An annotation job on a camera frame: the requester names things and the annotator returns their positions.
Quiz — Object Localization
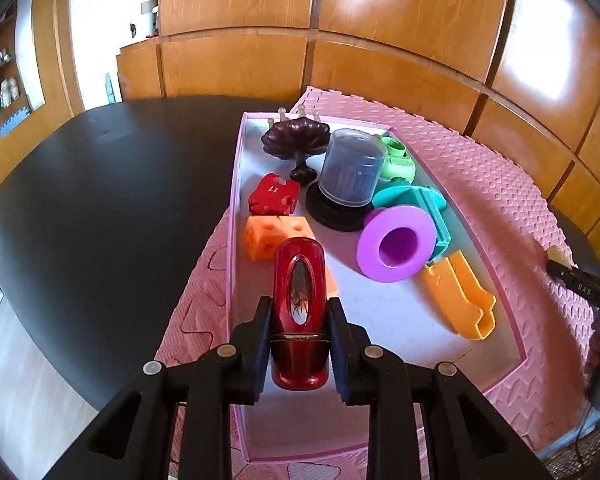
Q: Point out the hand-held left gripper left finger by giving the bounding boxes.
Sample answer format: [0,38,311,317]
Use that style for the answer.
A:
[87,296,276,480]

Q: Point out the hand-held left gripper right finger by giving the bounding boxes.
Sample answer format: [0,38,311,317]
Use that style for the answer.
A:
[327,297,551,480]

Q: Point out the pink-rimmed white box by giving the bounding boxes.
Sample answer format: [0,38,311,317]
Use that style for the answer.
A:
[227,111,528,463]

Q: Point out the glossy red oval case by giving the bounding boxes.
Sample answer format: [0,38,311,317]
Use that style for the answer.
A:
[270,239,331,391]

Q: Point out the orange cheese-shaped block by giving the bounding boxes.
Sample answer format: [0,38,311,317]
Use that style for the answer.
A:
[244,214,340,298]

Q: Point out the purple plastic spool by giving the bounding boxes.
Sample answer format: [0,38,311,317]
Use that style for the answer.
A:
[356,206,438,284]

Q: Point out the orange plastic scoop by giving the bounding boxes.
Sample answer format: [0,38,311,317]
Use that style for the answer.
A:
[421,250,498,342]

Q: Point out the red puzzle piece block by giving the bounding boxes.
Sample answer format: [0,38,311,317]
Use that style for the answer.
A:
[248,172,301,216]

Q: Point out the teal plastic toy piece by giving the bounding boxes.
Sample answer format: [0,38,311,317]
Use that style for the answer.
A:
[372,184,454,262]

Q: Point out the grey cylinder container black base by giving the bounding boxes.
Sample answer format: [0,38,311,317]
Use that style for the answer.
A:
[305,129,387,233]

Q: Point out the green plastic toy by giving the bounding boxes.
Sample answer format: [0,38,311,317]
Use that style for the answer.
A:
[377,135,419,184]

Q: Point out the dark brown pedestal dish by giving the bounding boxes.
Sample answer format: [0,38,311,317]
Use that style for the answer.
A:
[261,116,331,182]

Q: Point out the beige peg toy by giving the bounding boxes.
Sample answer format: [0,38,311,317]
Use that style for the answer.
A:
[266,106,326,126]

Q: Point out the pink foam puzzle mat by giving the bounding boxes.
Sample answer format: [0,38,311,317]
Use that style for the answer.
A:
[162,85,598,480]

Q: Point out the wooden wardrobe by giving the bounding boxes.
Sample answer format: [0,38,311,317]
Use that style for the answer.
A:
[115,0,600,241]

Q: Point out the blue foam tile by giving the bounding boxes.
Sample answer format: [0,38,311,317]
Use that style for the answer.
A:
[0,107,34,137]

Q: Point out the wooden door with shelf niche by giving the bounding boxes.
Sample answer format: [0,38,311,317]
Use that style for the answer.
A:
[0,0,88,196]

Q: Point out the black cable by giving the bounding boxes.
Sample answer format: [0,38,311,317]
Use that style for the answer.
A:
[574,400,600,477]

